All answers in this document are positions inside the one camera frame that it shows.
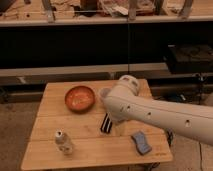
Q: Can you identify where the orange wooden bowl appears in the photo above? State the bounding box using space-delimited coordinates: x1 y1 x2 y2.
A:
64 86 95 113

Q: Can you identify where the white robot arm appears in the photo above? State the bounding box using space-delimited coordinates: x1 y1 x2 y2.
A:
103 75 213 146

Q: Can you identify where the clear plastic bottle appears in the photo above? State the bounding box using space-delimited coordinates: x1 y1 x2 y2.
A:
55 130 73 155

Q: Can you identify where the black white striped block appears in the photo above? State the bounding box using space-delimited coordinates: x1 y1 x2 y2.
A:
100 114 112 134

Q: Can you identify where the wooden table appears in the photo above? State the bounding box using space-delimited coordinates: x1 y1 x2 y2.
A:
21 82 173 171

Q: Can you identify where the black box on shelf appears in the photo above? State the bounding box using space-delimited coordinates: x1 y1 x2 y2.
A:
164 44 213 74

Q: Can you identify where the long metal shelf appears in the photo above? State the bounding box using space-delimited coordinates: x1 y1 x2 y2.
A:
0 63 168 85

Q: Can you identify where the black hanging cable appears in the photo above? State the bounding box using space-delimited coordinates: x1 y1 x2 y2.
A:
126 18 131 78

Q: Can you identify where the translucent plastic cup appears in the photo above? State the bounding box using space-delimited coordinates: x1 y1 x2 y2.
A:
99 88 111 101

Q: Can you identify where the blue sponge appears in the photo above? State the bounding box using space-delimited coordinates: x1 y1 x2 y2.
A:
131 131 152 155

